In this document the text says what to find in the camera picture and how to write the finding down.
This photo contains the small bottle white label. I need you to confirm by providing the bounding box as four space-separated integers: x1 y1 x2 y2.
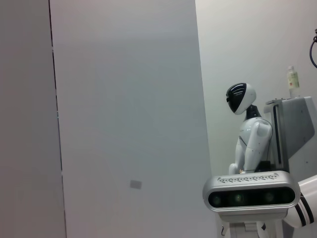
286 65 301 99

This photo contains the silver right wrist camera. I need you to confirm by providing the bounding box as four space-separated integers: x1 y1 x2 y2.
202 171 301 223

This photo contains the white humanoid robot figure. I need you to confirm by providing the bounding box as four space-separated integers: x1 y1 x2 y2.
225 82 274 176

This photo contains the blue hanging cable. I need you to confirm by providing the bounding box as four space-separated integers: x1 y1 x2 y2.
309 28 317 69

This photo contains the grey metal cabinet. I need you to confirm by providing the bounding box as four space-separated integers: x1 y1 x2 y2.
263 96 317 174

